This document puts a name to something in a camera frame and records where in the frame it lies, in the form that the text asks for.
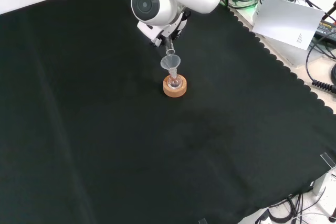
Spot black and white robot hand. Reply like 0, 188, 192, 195
136, 9, 192, 48

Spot clear graduated cylinder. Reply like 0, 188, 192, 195
164, 37, 176, 56

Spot small round-bottom glass flask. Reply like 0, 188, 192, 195
167, 73, 183, 90

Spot clear plastic funnel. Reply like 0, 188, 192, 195
160, 54, 181, 78

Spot black bench cloth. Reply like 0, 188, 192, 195
0, 0, 336, 224

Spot pale board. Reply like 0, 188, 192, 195
251, 0, 326, 51

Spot black power adapter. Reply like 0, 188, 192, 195
314, 20, 336, 41

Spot cork ring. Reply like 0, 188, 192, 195
162, 74, 188, 98

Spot black coiled cable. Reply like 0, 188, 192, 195
311, 79, 336, 93

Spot black floor cables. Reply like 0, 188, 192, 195
256, 191, 336, 224

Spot grey metal bracket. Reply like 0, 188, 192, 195
311, 152, 336, 196

